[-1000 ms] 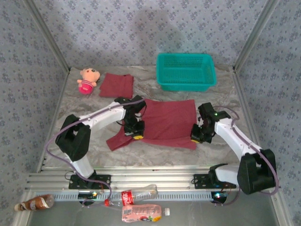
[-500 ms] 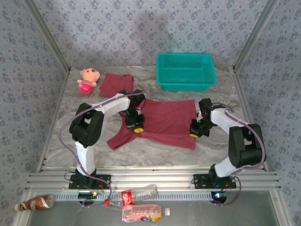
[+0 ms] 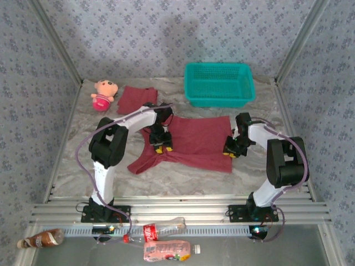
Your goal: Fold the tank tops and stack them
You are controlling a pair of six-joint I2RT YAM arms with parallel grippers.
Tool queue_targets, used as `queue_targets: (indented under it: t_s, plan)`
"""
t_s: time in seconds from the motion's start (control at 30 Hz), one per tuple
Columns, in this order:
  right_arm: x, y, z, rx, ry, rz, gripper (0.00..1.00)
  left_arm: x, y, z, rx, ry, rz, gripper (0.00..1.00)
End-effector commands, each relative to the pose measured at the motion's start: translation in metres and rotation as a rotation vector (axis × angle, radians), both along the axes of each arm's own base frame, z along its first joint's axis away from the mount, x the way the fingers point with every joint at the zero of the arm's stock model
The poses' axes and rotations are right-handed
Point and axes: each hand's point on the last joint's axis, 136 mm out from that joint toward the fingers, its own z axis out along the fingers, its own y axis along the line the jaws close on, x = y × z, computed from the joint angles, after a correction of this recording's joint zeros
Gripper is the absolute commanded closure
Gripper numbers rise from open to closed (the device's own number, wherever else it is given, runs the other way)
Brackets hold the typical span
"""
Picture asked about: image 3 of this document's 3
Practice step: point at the dark red ribbed tank top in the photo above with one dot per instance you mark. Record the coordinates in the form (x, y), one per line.
(133, 98)
(199, 141)

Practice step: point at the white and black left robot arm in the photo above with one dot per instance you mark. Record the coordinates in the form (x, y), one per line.
(138, 117)

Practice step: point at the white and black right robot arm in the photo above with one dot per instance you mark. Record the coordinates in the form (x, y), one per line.
(260, 135)

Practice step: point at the teal plastic mesh basket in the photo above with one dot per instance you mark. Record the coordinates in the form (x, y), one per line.
(219, 83)

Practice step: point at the pink plush doll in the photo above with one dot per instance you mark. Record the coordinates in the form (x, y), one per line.
(104, 91)

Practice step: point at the black controller board with LED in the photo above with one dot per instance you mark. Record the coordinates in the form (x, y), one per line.
(258, 231)
(104, 229)

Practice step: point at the clear cola bottle red label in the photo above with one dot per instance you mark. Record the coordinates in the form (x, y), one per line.
(151, 232)

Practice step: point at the pink drink bottle white cap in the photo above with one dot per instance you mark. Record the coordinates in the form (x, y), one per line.
(166, 250)

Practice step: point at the brown drink bottle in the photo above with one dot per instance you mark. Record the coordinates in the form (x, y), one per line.
(44, 238)

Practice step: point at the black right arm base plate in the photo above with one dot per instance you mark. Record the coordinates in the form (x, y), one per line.
(235, 212)

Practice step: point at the aluminium side rail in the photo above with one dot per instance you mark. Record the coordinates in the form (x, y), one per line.
(62, 141)
(291, 119)

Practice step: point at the aluminium rail frame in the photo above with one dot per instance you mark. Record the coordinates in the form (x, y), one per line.
(180, 210)

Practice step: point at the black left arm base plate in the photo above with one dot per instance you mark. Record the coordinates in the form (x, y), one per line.
(122, 212)

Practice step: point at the aluminium frame post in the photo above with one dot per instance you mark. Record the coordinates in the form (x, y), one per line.
(55, 41)
(301, 41)

